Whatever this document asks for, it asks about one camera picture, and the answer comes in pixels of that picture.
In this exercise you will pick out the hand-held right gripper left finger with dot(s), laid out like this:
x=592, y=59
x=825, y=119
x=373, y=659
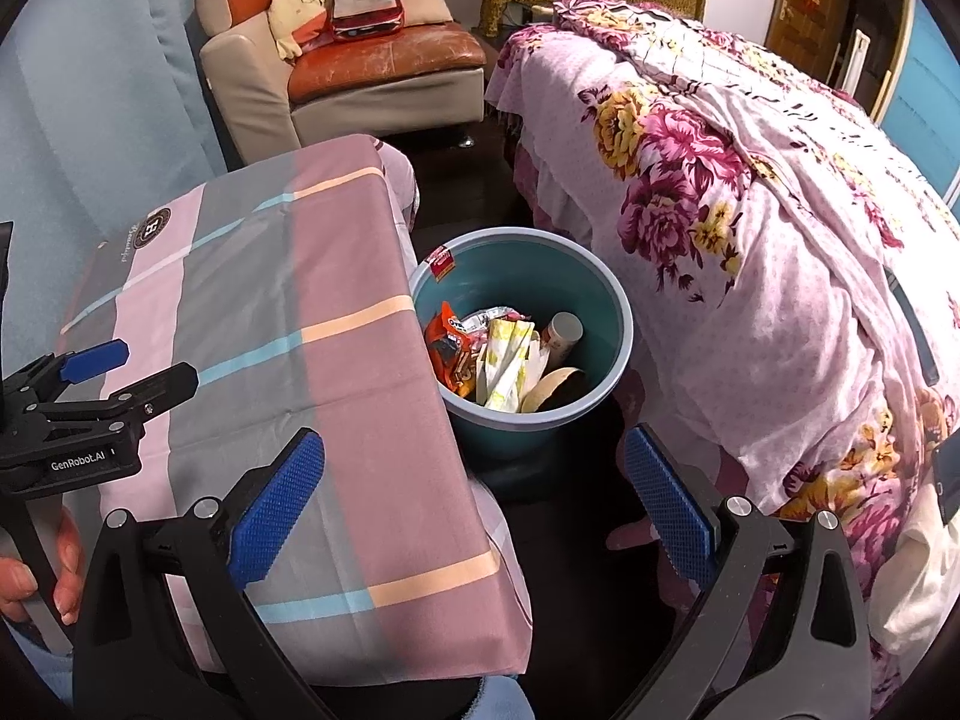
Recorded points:
x=277, y=504

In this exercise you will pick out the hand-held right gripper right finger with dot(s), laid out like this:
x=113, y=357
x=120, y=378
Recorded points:
x=669, y=504

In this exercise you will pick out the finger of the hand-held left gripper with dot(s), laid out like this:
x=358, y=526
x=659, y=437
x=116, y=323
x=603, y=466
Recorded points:
x=94, y=360
x=150, y=394

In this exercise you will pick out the small white bottle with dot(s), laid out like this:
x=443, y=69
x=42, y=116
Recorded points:
x=562, y=330

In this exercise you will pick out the yellow and white wrapper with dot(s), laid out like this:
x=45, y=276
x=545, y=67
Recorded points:
x=506, y=367

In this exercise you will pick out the orange-red snack packet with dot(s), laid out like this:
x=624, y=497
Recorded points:
x=450, y=345

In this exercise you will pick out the silver foil wrapper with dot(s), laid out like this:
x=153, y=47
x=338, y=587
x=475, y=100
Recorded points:
x=480, y=319

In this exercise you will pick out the teal plastic bin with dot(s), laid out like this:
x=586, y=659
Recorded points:
x=510, y=270

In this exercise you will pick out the person's left hand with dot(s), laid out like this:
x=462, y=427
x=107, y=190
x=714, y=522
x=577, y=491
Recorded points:
x=69, y=562

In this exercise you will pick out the plaid tablecloth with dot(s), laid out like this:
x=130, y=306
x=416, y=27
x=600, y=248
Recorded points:
x=337, y=277

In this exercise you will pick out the light blue garment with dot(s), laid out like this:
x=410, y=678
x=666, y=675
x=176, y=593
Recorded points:
x=499, y=701

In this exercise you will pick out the white cloth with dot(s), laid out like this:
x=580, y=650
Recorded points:
x=922, y=577

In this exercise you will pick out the light blue curtain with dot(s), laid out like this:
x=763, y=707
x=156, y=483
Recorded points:
x=90, y=90

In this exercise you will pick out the black phone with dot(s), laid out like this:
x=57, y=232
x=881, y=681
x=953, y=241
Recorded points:
x=949, y=480

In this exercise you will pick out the floral pink blanket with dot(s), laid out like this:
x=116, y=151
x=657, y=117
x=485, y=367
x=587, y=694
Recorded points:
x=787, y=240

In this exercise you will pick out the beige and orange sofa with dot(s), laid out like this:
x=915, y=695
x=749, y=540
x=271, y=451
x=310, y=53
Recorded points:
x=247, y=90

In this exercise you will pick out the cream and orange printed cushion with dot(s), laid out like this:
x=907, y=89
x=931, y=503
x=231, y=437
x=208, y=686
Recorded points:
x=296, y=15

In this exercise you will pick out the white framed panel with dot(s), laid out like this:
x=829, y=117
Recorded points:
x=859, y=60

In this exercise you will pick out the blue wardrobe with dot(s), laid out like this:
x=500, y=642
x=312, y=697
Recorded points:
x=930, y=75

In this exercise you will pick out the wooden door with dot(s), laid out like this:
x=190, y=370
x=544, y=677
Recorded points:
x=810, y=7

